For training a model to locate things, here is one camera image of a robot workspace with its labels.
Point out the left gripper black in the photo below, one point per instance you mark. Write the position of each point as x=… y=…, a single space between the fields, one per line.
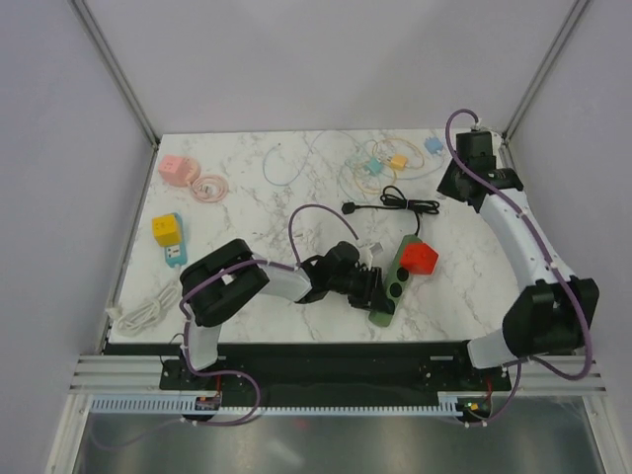
x=372 y=295

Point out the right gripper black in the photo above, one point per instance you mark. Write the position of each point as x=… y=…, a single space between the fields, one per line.
x=445 y=184

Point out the green power strip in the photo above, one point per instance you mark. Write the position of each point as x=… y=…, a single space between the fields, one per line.
x=395 y=283

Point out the blue charger plug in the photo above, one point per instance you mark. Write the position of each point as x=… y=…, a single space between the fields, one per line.
x=434 y=145

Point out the red cube power socket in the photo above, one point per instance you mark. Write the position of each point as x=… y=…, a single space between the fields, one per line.
x=419 y=259

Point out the yellow charger plug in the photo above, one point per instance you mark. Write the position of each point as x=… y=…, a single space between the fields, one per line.
x=398 y=162

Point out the teal charger plug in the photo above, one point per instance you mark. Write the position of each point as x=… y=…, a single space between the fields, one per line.
x=373 y=167

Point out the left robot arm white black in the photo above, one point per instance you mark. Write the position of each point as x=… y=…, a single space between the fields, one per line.
x=218 y=286

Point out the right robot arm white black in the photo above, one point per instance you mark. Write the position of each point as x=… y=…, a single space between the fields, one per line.
x=550 y=320

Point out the yellow cube power socket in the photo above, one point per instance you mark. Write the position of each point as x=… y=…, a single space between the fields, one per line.
x=166 y=230

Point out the pink cube power socket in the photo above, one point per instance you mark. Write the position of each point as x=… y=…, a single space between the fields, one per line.
x=178 y=171

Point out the teal power strip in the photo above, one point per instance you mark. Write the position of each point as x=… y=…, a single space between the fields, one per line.
x=176 y=255

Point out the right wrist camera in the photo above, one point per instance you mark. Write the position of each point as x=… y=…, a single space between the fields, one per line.
x=474 y=143

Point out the white slotted cable duct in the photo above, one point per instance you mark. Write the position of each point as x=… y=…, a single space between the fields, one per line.
x=443 y=404

